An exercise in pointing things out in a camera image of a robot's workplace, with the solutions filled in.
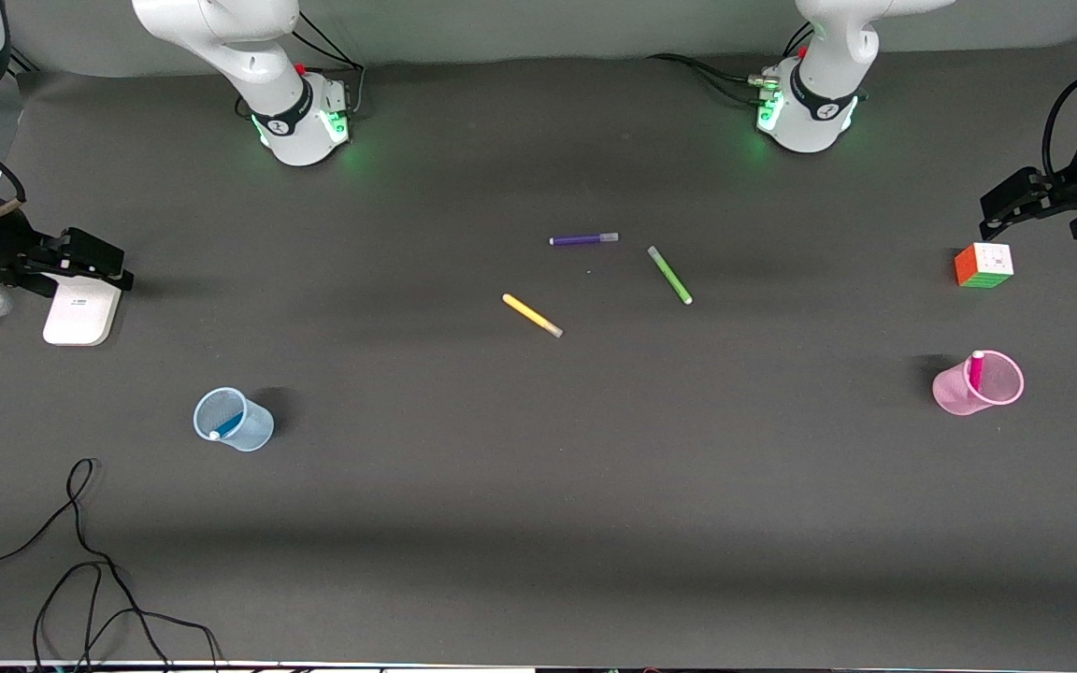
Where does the green marker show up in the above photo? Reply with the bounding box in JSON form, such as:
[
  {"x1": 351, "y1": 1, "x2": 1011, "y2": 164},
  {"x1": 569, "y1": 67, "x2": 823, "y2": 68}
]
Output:
[{"x1": 647, "y1": 245, "x2": 694, "y2": 306}]

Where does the thin black loose cable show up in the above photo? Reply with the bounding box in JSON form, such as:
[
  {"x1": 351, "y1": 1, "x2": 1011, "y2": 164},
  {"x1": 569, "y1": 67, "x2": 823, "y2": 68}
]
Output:
[
  {"x1": 0, "y1": 457, "x2": 170, "y2": 672},
  {"x1": 32, "y1": 561, "x2": 224, "y2": 672}
]

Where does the multicoloured puzzle cube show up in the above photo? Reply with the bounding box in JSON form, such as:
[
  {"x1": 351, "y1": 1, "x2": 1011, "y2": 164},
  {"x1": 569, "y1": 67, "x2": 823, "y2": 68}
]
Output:
[{"x1": 954, "y1": 242, "x2": 1015, "y2": 290}]

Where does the blue plastic cup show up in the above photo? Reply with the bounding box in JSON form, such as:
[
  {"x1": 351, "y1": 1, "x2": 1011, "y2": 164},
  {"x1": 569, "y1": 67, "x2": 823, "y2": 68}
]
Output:
[{"x1": 194, "y1": 387, "x2": 275, "y2": 453}]

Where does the white rounded box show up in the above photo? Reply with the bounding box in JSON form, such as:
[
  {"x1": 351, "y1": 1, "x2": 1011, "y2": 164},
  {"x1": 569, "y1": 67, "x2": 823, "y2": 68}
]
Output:
[{"x1": 42, "y1": 275, "x2": 124, "y2": 348}]

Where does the yellow marker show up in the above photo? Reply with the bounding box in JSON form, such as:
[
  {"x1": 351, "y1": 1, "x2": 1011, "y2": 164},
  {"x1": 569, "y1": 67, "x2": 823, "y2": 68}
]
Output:
[{"x1": 502, "y1": 293, "x2": 564, "y2": 338}]

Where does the pink plastic cup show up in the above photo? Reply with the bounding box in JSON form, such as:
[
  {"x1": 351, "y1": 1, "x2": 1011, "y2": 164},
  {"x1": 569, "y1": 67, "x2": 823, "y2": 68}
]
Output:
[{"x1": 932, "y1": 351, "x2": 1026, "y2": 416}]

